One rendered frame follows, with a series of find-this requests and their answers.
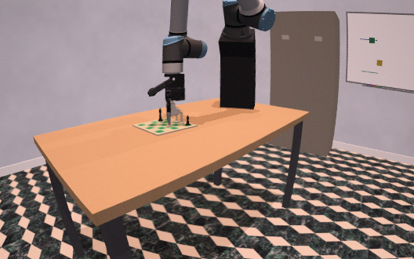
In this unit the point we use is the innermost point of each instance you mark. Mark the green and cream chessboard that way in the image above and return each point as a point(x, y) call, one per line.
point(160, 128)

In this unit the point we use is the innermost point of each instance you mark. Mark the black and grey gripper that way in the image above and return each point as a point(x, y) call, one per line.
point(175, 91)

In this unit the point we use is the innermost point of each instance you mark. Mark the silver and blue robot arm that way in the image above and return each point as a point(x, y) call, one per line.
point(239, 16)

